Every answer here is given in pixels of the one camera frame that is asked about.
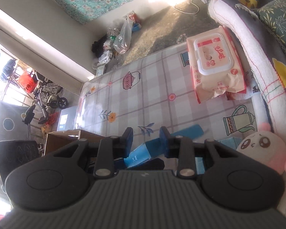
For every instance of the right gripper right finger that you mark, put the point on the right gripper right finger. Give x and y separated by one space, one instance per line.
181 148

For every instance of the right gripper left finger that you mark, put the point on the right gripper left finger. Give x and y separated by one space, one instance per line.
111 148

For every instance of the pink round plush toy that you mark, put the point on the pink round plush toy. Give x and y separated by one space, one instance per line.
265 147

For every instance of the grey dotted hanging blanket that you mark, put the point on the grey dotted hanging blanket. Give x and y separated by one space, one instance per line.
12 126

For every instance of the brown cardboard box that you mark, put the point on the brown cardboard box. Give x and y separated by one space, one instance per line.
58 139

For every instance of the red plastic basket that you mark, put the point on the red plastic basket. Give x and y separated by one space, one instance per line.
27 82

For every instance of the pink wet wipes pack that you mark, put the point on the pink wet wipes pack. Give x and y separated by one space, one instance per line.
215 65

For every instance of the clear plastic bag on floor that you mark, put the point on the clear plastic bag on floor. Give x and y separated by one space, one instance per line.
122 42

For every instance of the white quilted blanket roll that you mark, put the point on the white quilted blanket roll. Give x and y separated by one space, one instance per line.
265 54

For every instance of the green leaf pattern pillow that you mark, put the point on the green leaf pattern pillow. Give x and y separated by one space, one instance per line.
273 16

